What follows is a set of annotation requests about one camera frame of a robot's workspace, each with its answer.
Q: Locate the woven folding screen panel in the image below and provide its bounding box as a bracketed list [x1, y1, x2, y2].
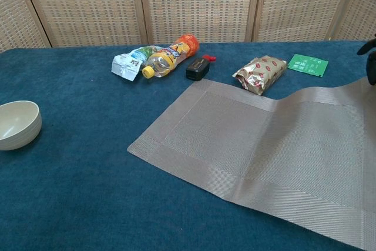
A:
[0, 0, 52, 53]
[327, 0, 376, 42]
[17, 0, 149, 48]
[251, 0, 361, 43]
[137, 0, 263, 45]

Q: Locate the green sachet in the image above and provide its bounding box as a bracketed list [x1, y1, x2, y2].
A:
[287, 53, 329, 78]

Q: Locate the grey woven placemat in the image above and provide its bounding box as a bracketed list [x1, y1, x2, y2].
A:
[126, 76, 376, 251]

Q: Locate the white round bowl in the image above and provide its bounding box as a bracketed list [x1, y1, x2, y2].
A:
[0, 101, 42, 151]

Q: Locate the crumpled white snack wrapper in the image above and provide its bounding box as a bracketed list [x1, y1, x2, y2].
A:
[110, 45, 161, 82]

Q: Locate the gold red-print snack packet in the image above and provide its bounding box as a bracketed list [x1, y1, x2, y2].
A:
[231, 54, 288, 96]

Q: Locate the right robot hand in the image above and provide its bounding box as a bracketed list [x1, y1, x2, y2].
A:
[357, 38, 376, 86]

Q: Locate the black sauce bottle red cap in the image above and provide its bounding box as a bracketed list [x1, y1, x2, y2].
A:
[185, 54, 217, 81]

